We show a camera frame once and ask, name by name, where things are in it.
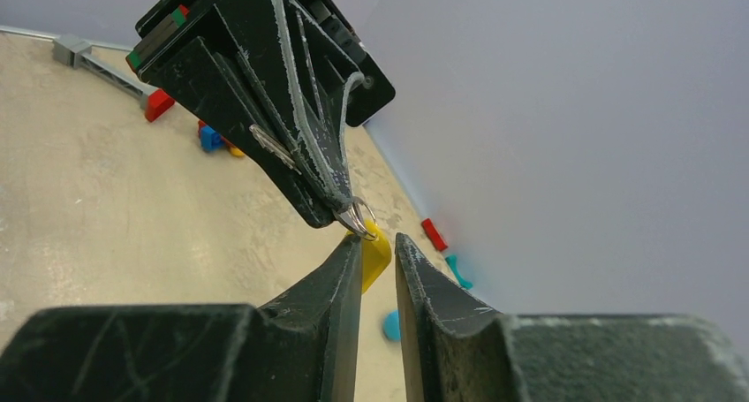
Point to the aluminium frame rail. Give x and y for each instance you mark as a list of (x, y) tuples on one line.
[(40, 35)]

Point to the yellow key tag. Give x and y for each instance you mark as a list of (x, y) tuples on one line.
[(375, 255)]

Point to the teal toy piece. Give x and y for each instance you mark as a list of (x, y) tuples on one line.
[(452, 262)]

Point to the colourful block stack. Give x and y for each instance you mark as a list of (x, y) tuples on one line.
[(211, 140)]

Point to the blue cylinder tube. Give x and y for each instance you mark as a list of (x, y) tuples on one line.
[(391, 326)]

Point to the red toy block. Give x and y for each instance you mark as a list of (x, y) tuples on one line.
[(433, 235)]

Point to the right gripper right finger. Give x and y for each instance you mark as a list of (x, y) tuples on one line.
[(457, 348)]

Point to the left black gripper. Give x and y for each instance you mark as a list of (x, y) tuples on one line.
[(302, 58)]

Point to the grey bar with red end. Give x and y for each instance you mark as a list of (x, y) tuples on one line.
[(76, 53)]

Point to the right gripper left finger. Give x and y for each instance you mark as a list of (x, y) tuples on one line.
[(300, 346)]

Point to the silver keyring with keys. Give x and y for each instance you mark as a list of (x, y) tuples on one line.
[(350, 218)]

